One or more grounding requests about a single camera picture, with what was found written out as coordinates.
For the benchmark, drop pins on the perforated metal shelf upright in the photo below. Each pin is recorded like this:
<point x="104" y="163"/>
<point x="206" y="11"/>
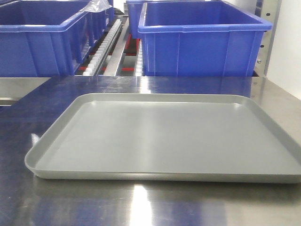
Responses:
<point x="268" y="10"/>

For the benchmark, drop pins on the blue bin front right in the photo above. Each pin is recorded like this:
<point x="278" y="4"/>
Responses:
<point x="199" y="38"/>

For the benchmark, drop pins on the blue bin rear left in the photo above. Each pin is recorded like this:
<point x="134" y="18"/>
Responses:
<point x="102" y="20"/>

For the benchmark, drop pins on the grey plastic tray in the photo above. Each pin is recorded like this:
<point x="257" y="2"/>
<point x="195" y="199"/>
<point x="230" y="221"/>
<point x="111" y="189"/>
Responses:
<point x="180" y="137"/>

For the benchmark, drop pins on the white roller conveyor track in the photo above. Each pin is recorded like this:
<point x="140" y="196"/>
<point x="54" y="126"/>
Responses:
<point x="96" y="62"/>

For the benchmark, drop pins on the clear plastic bag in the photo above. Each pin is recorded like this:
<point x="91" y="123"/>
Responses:
<point x="97" y="6"/>

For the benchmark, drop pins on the blue bin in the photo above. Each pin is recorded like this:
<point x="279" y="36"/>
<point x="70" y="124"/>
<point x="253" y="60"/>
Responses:
<point x="43" y="38"/>
<point x="199" y="38"/>
<point x="102" y="20"/>
<point x="134" y="18"/>

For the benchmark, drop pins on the blue bin front left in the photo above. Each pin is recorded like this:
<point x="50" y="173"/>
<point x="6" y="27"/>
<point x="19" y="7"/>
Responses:
<point x="43" y="38"/>

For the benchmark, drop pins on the metal shelf divider rail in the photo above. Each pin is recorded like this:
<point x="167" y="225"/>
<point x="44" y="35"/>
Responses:
<point x="115" y="63"/>

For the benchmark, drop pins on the blue bin rear right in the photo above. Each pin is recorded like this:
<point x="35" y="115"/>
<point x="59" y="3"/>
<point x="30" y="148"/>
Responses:
<point x="134" y="18"/>

